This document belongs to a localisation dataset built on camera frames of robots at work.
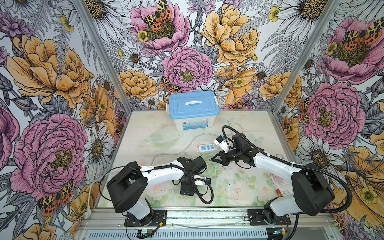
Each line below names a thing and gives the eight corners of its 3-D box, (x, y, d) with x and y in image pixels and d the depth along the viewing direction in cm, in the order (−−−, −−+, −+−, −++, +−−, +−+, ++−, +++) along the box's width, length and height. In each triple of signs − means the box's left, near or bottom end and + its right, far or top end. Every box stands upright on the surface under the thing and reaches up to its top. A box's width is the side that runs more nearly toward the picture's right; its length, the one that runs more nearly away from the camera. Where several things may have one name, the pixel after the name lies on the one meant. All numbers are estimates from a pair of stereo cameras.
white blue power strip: (199, 152, 100) (199, 150, 97) (197, 147, 102) (197, 145, 100) (216, 150, 101) (217, 147, 99) (215, 145, 103) (215, 142, 101)
